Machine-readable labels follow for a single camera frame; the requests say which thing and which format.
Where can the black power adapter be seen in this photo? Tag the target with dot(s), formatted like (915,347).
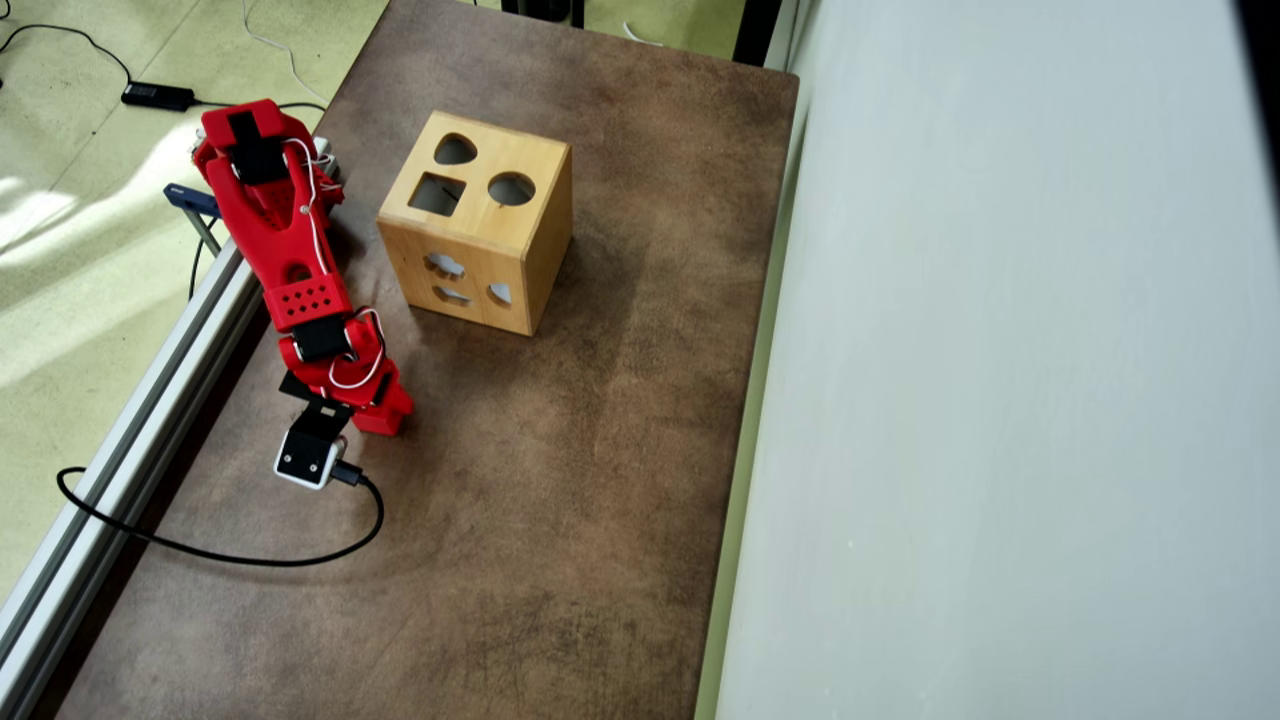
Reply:
(158,96)

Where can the red cube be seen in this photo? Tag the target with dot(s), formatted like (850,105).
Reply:
(375,423)

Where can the black vertical post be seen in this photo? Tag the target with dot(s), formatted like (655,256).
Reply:
(755,30)

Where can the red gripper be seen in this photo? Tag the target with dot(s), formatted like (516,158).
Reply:
(386,413)

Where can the aluminium extrusion rail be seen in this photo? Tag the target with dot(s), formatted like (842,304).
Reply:
(130,450)

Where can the red robot arm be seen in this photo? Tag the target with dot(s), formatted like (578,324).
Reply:
(280,230)

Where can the wooden shape sorter box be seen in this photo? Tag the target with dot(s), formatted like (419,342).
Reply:
(550,230)

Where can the black stand base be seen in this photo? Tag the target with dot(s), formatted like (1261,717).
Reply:
(545,10)

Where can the blue clamp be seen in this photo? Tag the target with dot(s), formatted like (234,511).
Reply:
(183,195)

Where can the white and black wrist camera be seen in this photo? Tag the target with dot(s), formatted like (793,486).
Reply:
(305,457)

